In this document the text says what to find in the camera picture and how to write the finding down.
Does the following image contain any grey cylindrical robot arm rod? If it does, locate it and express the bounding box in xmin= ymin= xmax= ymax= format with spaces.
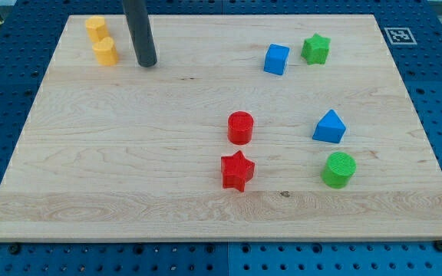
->
xmin=122 ymin=0 xmax=157 ymax=67

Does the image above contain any light wooden board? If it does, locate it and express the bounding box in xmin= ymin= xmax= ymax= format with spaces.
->
xmin=0 ymin=15 xmax=442 ymax=243

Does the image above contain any red cylinder block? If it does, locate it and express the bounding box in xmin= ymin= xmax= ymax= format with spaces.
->
xmin=227 ymin=111 xmax=254 ymax=145

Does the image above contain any red star block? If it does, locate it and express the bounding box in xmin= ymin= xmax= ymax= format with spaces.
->
xmin=220 ymin=150 xmax=256 ymax=192

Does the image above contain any blue cube block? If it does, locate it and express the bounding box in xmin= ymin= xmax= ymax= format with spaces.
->
xmin=263 ymin=44 xmax=290 ymax=75

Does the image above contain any blue triangular prism block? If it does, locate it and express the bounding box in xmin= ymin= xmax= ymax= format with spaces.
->
xmin=312 ymin=110 xmax=347 ymax=143

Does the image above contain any green cylinder block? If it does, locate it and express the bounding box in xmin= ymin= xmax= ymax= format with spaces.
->
xmin=321 ymin=152 xmax=357 ymax=189

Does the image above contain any green star block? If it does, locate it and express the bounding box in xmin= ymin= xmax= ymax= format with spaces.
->
xmin=301 ymin=33 xmax=331 ymax=64

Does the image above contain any yellow heart block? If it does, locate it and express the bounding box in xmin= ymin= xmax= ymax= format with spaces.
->
xmin=92 ymin=37 xmax=119 ymax=66

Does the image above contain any yellow pentagon block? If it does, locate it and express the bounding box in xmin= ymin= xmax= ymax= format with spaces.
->
xmin=85 ymin=15 xmax=109 ymax=43

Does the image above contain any white fiducial marker tag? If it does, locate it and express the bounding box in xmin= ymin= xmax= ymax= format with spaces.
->
xmin=384 ymin=27 xmax=417 ymax=45

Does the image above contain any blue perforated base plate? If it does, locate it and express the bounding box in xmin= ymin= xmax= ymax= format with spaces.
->
xmin=0 ymin=1 xmax=442 ymax=275

